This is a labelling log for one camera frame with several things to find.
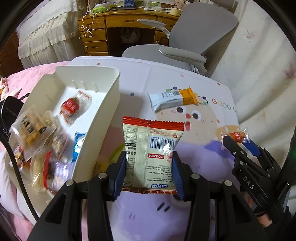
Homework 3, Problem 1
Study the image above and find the red round pastry packet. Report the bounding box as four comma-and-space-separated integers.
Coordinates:
59, 90, 92, 126

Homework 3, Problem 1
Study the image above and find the black handbag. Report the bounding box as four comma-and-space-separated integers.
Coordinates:
0, 96, 23, 140

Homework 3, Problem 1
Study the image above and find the blue gift bag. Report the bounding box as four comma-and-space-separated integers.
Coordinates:
124, 0, 136, 9

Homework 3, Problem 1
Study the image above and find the cartoon printed tablecloth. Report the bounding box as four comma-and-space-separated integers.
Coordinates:
71, 56, 239, 240

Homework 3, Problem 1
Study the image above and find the brown nut cracker bag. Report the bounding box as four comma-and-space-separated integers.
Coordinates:
51, 133, 69, 161

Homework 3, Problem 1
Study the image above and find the grey office chair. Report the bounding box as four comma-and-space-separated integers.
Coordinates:
123, 2, 238, 76

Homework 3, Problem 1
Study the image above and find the Lipo cream biscuit packet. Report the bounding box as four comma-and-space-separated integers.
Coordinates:
122, 116, 185, 194

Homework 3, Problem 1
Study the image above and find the white curtain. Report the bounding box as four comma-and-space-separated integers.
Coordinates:
212, 1, 295, 164

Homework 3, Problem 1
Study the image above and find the small red orange candy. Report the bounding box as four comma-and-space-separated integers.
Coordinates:
221, 128, 250, 150

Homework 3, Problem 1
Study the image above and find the black cable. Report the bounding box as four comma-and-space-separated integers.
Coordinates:
0, 131, 40, 222

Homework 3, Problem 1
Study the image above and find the golden fried snack bag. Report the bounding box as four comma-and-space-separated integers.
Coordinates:
11, 105, 56, 161

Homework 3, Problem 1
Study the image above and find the person right hand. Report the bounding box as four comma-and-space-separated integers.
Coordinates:
257, 214, 273, 228

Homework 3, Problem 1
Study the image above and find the wooden desk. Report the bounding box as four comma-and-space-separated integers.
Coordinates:
77, 8, 178, 57

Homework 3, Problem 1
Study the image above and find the dark brownie red-edged packet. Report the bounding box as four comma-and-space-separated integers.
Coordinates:
43, 151, 59, 193

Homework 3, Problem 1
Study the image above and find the pink floral bedding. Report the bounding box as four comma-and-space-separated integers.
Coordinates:
0, 60, 72, 241

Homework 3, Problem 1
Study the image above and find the white orange snack bar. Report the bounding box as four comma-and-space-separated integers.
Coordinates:
147, 87, 198, 112

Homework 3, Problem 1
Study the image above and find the purple cookie packet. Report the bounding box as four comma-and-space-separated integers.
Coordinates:
48, 162, 75, 193

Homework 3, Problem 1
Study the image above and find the white lace covered furniture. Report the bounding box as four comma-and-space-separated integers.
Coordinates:
16, 0, 87, 69

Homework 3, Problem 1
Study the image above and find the white plastic storage bin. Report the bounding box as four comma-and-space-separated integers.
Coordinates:
4, 65, 121, 219

